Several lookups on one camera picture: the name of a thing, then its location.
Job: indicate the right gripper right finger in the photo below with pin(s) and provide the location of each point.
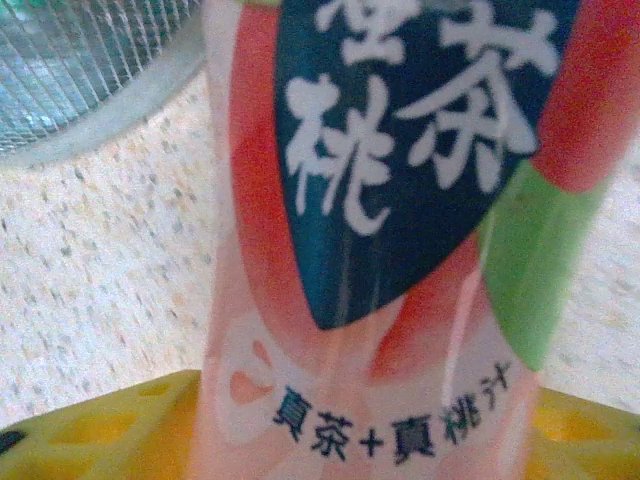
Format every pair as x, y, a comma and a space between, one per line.
590, 445

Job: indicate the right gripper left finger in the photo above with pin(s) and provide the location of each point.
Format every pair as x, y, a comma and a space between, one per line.
100, 440

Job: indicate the pink peach tea bottle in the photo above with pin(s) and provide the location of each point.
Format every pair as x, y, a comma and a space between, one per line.
400, 200

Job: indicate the translucent plastic bin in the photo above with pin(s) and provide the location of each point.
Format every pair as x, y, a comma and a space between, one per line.
75, 75

